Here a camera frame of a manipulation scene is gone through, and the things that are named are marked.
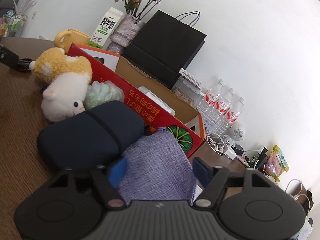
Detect white earphones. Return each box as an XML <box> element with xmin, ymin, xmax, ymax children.
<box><xmin>206</xmin><ymin>130</ymin><xmax>226</xmax><ymax>155</ymax></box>

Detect white tin box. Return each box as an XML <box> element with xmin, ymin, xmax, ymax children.
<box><xmin>202</xmin><ymin>115</ymin><xmax>216</xmax><ymax>135</ymax></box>

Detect red cardboard box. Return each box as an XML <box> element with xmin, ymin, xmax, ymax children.
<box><xmin>67</xmin><ymin>43</ymin><xmax>206</xmax><ymax>157</ymax></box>

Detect white robot toy speaker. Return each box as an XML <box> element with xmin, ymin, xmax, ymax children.
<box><xmin>226</xmin><ymin>122</ymin><xmax>246</xmax><ymax>147</ymax></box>

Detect yellow snack bag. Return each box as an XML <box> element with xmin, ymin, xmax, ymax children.
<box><xmin>265</xmin><ymin>145</ymin><xmax>289</xmax><ymax>182</ymax></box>

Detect yellow white plush toy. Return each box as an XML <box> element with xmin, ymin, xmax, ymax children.
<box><xmin>29</xmin><ymin>47</ymin><xmax>92</xmax><ymax>122</ymax></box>

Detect wire storage rack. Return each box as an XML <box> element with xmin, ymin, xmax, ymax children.
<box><xmin>1</xmin><ymin>10</ymin><xmax>28</xmax><ymax>37</ymax></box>

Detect clear snack container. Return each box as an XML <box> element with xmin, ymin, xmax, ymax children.
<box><xmin>172</xmin><ymin>76</ymin><xmax>204</xmax><ymax>108</ymax></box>

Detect yellow ceramic mug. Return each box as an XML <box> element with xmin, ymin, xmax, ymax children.
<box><xmin>54</xmin><ymin>29</ymin><xmax>91</xmax><ymax>53</ymax></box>

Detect purple fabric pouch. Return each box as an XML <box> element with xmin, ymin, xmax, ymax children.
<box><xmin>118</xmin><ymin>131</ymin><xmax>197</xmax><ymax>205</ymax></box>

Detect dark navy pouch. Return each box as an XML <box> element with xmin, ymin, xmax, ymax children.
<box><xmin>37</xmin><ymin>101</ymin><xmax>144</xmax><ymax>171</ymax></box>

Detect white green milk carton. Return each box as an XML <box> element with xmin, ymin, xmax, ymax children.
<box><xmin>88</xmin><ymin>7</ymin><xmax>123</xmax><ymax>49</ymax></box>

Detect clear water bottle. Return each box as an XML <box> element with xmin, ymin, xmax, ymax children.
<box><xmin>209</xmin><ymin>88</ymin><xmax>235</xmax><ymax>124</ymax></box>
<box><xmin>197</xmin><ymin>79</ymin><xmax>226</xmax><ymax>114</ymax></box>
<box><xmin>218</xmin><ymin>97</ymin><xmax>245</xmax><ymax>133</ymax></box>

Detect white flat box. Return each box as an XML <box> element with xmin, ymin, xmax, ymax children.
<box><xmin>178</xmin><ymin>68</ymin><xmax>203</xmax><ymax>89</ymax></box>

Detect purple textured vase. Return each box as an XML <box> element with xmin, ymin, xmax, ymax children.
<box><xmin>106</xmin><ymin>14</ymin><xmax>145</xmax><ymax>54</ymax></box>

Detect black power adapter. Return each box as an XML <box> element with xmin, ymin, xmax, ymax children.
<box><xmin>233</xmin><ymin>144</ymin><xmax>245</xmax><ymax>156</ymax></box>

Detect black paper shopping bag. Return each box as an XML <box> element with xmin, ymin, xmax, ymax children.
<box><xmin>122</xmin><ymin>10</ymin><xmax>206</xmax><ymax>89</ymax></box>

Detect black phone stand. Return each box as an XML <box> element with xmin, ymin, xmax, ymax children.
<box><xmin>251</xmin><ymin>147</ymin><xmax>268</xmax><ymax>170</ymax></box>

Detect white power adapter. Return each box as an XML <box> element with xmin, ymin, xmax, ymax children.
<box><xmin>224</xmin><ymin>145</ymin><xmax>236</xmax><ymax>160</ymax></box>

